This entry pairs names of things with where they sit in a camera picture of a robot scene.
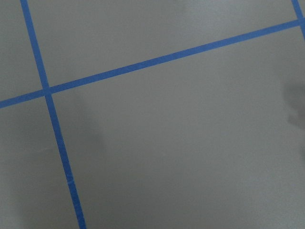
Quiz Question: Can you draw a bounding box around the blue tape line lengthwise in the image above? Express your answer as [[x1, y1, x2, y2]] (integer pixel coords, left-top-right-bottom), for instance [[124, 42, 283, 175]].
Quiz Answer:
[[20, 0, 87, 229]]

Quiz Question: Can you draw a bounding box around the blue tape line crosswise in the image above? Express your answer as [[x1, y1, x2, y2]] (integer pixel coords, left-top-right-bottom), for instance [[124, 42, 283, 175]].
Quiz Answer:
[[0, 18, 305, 109]]

